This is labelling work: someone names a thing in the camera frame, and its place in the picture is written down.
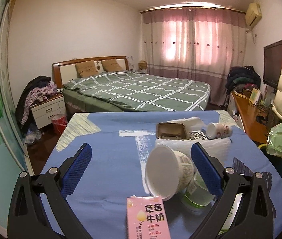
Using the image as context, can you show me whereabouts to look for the white instant noodle cup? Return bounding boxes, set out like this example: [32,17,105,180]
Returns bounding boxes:
[145,145,194,201]

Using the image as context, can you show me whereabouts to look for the brown pillow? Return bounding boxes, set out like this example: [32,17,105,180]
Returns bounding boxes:
[101,59,123,72]
[75,60,98,78]

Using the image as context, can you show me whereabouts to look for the left brown pillow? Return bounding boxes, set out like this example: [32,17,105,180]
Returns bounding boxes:
[75,60,98,78]

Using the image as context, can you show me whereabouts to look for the tissue box on far nightstand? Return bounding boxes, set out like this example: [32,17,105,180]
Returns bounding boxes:
[138,61,147,71]

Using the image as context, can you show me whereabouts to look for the blue patterned table cloth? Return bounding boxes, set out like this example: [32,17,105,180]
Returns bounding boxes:
[44,111,282,238]

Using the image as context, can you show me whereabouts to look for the white bedside nightstand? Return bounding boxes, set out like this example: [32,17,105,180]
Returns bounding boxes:
[31,94,67,129]

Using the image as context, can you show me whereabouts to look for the red bucket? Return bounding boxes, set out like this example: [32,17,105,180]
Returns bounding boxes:
[51,114,68,135]

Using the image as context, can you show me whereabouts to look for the pink strawberry milk carton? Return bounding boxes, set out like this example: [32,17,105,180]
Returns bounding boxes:
[126,196,171,239]

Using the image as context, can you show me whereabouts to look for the clothes pile on nightstand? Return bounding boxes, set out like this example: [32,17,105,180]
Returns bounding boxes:
[15,75,57,135]

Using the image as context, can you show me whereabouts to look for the right brown pillow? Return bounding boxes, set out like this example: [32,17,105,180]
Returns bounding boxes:
[101,59,123,72]

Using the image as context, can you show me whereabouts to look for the dark clothes pile on sideboard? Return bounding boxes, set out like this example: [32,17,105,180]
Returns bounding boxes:
[225,66,261,95]

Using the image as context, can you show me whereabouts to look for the clear green plastic cup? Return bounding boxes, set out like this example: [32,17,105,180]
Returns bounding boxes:
[182,171,215,208]

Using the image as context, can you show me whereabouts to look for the bed with green quilt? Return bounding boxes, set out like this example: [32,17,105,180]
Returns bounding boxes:
[51,55,211,112]

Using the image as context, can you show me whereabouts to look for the framed picture on sideboard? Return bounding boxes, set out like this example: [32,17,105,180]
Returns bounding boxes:
[249,88,261,106]

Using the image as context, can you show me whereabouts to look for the black television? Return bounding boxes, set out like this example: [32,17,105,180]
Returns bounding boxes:
[263,40,282,89]

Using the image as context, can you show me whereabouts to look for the floral tissue box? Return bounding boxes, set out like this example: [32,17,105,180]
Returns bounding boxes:
[187,131,208,140]

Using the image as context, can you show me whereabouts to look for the pink white curtains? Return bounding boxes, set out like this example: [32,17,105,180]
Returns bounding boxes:
[142,7,246,105]

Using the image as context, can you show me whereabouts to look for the yellow rimmed trash bin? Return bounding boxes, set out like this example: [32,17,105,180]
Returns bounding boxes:
[258,144,282,178]

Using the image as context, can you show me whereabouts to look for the wooden sideboard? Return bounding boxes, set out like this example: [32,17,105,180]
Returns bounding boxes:
[231,91,268,145]

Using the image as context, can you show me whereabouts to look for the wall air conditioner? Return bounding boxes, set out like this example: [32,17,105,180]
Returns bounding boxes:
[245,3,262,29]

